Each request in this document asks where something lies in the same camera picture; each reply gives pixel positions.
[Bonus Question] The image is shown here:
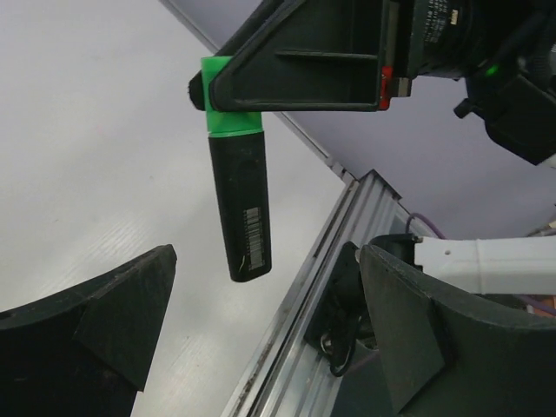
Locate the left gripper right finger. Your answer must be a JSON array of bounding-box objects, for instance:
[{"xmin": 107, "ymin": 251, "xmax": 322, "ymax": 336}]
[{"xmin": 360, "ymin": 245, "xmax": 555, "ymax": 416}]

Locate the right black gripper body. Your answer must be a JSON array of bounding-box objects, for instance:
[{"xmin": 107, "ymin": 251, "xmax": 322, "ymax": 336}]
[{"xmin": 394, "ymin": 1, "xmax": 555, "ymax": 165}]

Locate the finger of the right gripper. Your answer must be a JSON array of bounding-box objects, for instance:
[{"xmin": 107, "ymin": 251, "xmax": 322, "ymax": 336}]
[
  {"xmin": 209, "ymin": 0, "xmax": 389, "ymax": 112},
  {"xmin": 188, "ymin": 73, "xmax": 205, "ymax": 111}
]

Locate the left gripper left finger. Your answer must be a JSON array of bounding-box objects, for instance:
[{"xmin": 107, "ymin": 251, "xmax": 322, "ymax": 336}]
[{"xmin": 1, "ymin": 245, "xmax": 177, "ymax": 417}]

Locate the black highlighter green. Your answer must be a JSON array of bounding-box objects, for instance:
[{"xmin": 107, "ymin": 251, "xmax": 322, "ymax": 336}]
[{"xmin": 208, "ymin": 132, "xmax": 272, "ymax": 282}]

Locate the green highlighter cap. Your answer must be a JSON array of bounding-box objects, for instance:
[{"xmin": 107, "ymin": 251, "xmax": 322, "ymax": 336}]
[{"xmin": 201, "ymin": 56, "xmax": 263, "ymax": 138}]

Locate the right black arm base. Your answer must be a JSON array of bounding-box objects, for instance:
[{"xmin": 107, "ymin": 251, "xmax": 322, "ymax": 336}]
[{"xmin": 304, "ymin": 242, "xmax": 378, "ymax": 377}]

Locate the aluminium front rail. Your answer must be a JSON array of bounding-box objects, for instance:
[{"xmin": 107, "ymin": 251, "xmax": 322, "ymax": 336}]
[{"xmin": 222, "ymin": 170, "xmax": 400, "ymax": 417}]

